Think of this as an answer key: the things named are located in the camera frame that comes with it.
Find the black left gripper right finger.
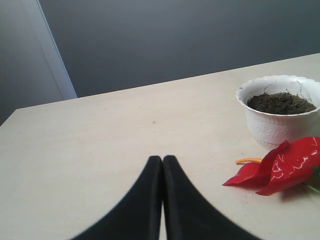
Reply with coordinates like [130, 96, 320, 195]
[162, 155, 258, 240]

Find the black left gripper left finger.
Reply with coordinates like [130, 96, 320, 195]
[74, 156, 162, 240]

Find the red artificial anthurium flower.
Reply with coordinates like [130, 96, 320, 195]
[223, 136, 320, 196]

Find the white scalloped flower pot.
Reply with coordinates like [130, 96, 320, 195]
[236, 75, 320, 150]

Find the dark soil in pot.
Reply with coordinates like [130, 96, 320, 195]
[246, 92, 316, 115]

